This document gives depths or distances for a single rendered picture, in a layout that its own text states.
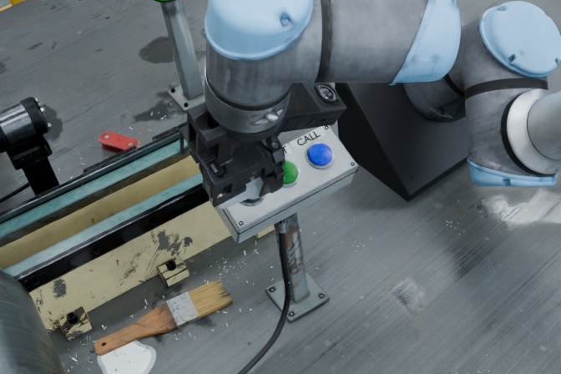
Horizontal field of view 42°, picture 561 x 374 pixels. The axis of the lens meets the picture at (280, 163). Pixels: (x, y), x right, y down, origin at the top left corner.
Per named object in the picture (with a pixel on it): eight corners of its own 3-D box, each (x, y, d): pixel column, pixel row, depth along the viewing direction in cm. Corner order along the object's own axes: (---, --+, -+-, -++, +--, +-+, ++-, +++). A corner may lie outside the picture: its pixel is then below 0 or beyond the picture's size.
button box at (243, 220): (236, 245, 87) (239, 229, 82) (207, 199, 90) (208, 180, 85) (351, 183, 93) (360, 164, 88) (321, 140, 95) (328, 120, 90)
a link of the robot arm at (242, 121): (264, 24, 64) (315, 93, 61) (260, 55, 68) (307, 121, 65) (189, 58, 61) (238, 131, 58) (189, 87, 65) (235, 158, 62)
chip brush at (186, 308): (101, 364, 101) (99, 361, 101) (92, 337, 105) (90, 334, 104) (235, 302, 106) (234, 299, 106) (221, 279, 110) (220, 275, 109)
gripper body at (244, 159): (179, 154, 75) (175, 91, 65) (249, 119, 78) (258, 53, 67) (215, 213, 73) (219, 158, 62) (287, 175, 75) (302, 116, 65)
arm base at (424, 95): (454, 21, 124) (489, 0, 114) (493, 100, 124) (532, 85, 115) (386, 54, 118) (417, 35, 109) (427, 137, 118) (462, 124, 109)
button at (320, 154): (315, 174, 88) (317, 167, 87) (301, 154, 89) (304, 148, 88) (335, 164, 89) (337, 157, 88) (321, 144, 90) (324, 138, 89)
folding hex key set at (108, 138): (97, 147, 136) (94, 139, 134) (108, 137, 138) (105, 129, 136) (134, 159, 132) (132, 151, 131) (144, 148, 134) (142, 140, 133)
